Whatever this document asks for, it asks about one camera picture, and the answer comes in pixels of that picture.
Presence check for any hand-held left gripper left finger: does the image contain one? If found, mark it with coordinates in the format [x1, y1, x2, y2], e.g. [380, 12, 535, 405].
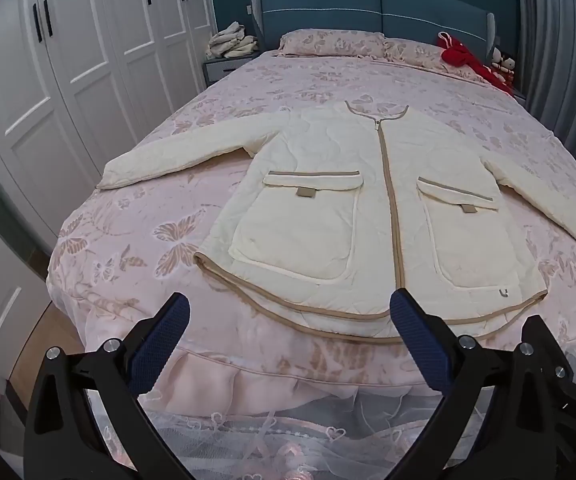
[23, 291, 199, 480]

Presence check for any grey nightstand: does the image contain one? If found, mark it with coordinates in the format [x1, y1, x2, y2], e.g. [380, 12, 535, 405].
[203, 52, 264, 92]

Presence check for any small plush toy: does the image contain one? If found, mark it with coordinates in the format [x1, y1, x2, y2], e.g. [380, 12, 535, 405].
[490, 47, 516, 86]

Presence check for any white wardrobe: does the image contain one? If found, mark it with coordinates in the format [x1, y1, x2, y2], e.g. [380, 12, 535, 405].
[0, 0, 216, 396]

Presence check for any pink floral bedspread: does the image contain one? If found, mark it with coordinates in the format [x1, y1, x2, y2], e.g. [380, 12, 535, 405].
[45, 47, 576, 411]

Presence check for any blue upholstered headboard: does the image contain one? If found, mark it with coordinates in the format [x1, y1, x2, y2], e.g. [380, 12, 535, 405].
[250, 0, 496, 56]

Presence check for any pile of beige clothes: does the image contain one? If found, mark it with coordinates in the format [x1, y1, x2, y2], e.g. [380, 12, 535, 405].
[207, 21, 260, 60]

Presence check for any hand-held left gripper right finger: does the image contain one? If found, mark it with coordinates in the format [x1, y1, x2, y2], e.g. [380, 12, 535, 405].
[389, 288, 569, 480]

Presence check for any grey curtain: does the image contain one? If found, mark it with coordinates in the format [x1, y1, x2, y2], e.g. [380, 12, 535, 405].
[513, 0, 576, 196]

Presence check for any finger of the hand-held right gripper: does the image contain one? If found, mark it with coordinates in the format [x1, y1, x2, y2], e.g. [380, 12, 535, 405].
[520, 315, 576, 397]

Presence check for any cream quilted jacket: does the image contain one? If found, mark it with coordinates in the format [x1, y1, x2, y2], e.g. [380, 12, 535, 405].
[97, 100, 576, 346]

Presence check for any red clothing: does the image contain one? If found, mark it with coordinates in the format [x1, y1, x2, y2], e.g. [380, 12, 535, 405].
[437, 31, 516, 96]

